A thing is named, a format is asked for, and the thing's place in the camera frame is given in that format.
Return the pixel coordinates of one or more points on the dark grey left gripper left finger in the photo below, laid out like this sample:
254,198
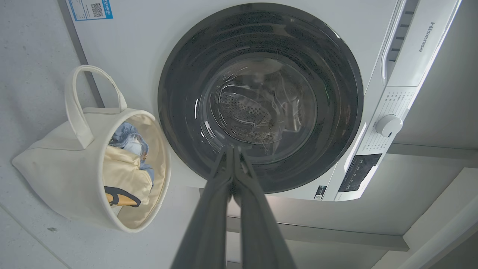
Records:
209,224

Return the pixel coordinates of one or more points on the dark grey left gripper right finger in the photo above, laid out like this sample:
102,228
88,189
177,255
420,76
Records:
257,231

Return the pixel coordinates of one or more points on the pale yellow garment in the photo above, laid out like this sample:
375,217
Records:
125,172

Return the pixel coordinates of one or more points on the light blue printed garment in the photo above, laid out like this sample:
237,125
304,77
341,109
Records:
125,132

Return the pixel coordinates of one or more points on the round dark glass washer door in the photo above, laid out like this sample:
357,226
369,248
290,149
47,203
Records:
186,93

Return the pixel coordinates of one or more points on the stainless steel washing machine drum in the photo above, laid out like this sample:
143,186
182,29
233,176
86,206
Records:
246,112

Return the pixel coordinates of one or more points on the white washing machine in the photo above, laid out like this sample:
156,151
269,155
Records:
142,56

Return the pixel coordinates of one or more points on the small black sticker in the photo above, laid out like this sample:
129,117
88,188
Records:
320,192

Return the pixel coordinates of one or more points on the black display panel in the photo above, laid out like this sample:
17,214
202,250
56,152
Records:
359,172

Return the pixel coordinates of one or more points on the cream fabric laundry basket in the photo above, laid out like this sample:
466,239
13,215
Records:
56,168

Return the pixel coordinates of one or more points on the white control knob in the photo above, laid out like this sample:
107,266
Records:
388,125

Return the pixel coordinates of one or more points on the blue energy label sticker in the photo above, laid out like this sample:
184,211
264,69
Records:
84,9

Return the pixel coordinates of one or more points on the white detergent drawer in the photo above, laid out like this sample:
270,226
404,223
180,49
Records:
429,48

